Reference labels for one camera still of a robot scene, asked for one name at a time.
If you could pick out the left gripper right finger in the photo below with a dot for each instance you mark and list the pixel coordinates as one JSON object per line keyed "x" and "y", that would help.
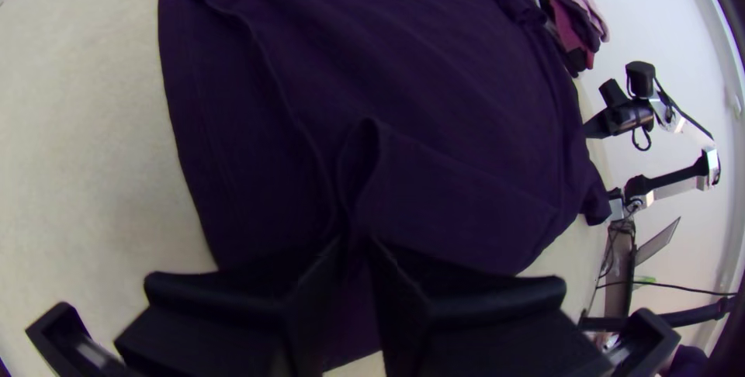
{"x": 477, "y": 336}

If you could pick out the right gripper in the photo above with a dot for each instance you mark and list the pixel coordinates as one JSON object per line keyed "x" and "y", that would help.
{"x": 631, "y": 119}

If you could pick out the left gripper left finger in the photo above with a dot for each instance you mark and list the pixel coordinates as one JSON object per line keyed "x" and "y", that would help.
{"x": 233, "y": 330}

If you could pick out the black t-shirt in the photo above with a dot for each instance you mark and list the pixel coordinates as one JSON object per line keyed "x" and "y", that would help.
{"x": 378, "y": 74}

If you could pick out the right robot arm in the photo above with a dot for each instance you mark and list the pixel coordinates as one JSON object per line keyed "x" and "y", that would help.
{"x": 669, "y": 179}

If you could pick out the pile of folded clothes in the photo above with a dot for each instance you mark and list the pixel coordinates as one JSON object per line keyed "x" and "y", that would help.
{"x": 573, "y": 22}

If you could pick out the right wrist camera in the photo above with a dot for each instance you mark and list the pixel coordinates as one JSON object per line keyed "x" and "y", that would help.
{"x": 614, "y": 93}

